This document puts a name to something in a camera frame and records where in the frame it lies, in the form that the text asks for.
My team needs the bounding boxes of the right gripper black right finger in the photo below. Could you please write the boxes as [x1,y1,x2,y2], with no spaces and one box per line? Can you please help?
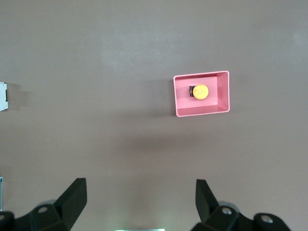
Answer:
[191,179,292,231]

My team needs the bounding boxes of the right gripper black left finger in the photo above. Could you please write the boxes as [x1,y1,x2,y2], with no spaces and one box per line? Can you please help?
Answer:
[0,178,88,231]

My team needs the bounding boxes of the yellow mushroom push button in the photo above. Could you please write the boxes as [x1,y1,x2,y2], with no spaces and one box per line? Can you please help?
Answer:
[189,83,209,101]

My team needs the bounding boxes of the pink plastic bin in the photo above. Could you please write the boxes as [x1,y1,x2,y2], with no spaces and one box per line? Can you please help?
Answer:
[173,70,231,118]

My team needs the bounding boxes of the white circuit breaker red switch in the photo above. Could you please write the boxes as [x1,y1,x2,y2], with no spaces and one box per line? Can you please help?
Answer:
[0,81,8,113]

